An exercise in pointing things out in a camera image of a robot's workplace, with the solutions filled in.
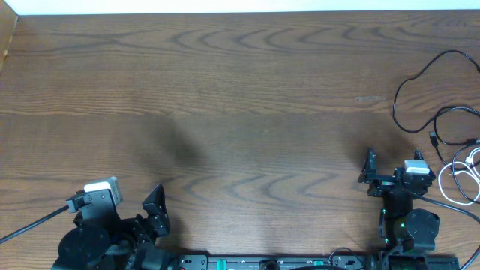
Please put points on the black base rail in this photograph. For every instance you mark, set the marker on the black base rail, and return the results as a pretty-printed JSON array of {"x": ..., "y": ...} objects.
[{"x": 340, "y": 259}]

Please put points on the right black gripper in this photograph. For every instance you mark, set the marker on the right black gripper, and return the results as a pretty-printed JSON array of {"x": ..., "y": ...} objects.
[{"x": 369, "y": 169}]

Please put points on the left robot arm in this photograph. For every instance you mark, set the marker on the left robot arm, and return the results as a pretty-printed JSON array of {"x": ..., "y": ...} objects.
[{"x": 103, "y": 240}]

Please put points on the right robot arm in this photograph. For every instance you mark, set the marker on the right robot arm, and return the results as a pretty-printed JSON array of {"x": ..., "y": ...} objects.
[{"x": 409, "y": 232}]

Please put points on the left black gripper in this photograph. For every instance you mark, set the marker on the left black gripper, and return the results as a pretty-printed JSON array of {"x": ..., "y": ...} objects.
[{"x": 132, "y": 223}]

